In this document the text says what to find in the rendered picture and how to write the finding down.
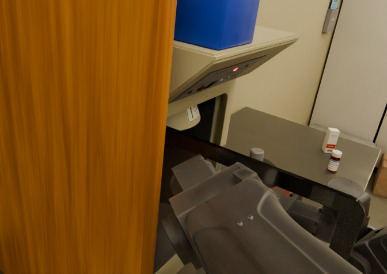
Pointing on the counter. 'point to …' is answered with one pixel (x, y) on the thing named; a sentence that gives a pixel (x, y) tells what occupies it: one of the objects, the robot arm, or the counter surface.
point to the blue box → (216, 14)
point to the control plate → (219, 77)
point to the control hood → (223, 57)
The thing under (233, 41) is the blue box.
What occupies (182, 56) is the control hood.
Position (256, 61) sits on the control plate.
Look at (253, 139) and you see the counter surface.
